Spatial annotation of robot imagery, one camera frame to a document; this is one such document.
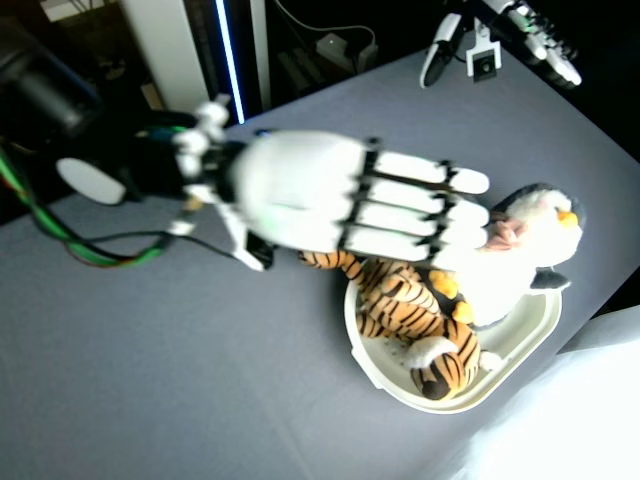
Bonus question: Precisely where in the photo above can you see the white plastic bowl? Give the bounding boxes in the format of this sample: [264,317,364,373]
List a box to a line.
[343,269,565,415]

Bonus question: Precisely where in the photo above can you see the grey table cloth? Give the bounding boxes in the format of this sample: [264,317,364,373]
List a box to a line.
[0,47,640,480]

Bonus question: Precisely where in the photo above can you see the white cabinet panel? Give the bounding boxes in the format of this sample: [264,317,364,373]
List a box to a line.
[119,0,271,126]

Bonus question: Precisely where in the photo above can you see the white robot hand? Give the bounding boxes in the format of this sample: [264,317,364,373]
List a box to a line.
[232,130,491,264]
[418,0,584,90]

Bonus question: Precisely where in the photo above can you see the plush tiger toy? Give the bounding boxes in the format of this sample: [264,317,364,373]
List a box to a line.
[298,249,504,401]

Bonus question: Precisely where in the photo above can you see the white power adapter box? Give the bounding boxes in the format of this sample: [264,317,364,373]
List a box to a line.
[316,32,347,64]

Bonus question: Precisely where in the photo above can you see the thin black cable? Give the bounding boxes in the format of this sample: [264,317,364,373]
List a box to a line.
[64,227,241,261]

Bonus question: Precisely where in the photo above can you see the blue light strip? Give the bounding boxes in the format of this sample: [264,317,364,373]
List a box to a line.
[214,0,247,125]

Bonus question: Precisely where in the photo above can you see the green cable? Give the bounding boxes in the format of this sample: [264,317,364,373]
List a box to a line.
[0,144,171,269]

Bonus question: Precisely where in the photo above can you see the plush penguin toy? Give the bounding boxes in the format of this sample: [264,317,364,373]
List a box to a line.
[429,182,589,329]

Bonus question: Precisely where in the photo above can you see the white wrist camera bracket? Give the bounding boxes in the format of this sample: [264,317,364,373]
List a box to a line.
[464,19,503,82]
[217,199,275,272]

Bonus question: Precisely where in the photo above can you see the white backdrop sheet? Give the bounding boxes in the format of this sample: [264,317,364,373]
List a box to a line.
[449,304,640,480]

